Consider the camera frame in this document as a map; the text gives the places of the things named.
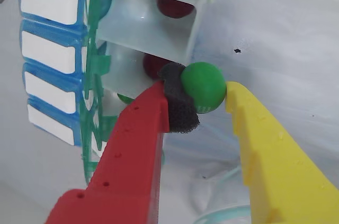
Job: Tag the weekly pill organizer box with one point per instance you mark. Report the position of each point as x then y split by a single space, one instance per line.
47 46

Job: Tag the clear glass bowl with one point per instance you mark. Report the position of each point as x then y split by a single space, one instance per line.
225 212

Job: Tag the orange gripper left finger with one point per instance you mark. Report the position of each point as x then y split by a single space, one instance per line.
127 160

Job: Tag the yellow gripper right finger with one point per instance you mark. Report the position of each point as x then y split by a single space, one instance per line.
278 176

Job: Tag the white table cloth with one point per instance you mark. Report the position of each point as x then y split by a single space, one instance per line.
278 36

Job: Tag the green pill ball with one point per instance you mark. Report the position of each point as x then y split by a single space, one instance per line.
124 98
205 86

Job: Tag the red pill ball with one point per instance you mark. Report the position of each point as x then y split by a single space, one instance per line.
153 66
174 7

